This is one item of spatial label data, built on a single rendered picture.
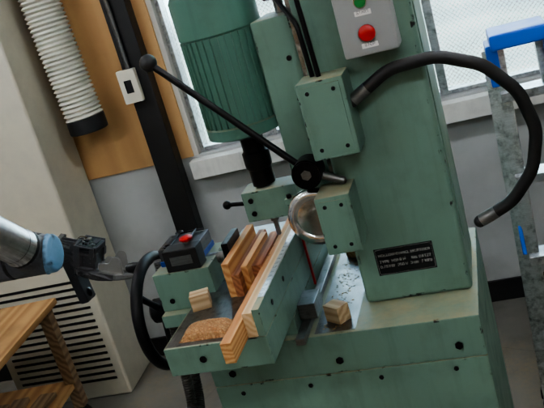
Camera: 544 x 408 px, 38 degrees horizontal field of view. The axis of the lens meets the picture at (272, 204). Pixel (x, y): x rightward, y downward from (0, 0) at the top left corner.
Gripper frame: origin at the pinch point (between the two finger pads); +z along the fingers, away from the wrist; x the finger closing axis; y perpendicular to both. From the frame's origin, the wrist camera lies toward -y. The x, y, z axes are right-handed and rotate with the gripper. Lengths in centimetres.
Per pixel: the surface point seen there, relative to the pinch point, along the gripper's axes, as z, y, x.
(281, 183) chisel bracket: 35.6, 31.6, -4.4
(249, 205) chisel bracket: 29.4, 26.1, -6.3
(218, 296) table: 27.6, 10.0, -20.1
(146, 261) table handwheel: 5.3, 7.0, -4.7
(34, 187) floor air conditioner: -79, -22, 96
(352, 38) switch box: 49, 67, -21
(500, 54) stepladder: 81, 53, 71
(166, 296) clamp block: 15.0, 6.0, -17.3
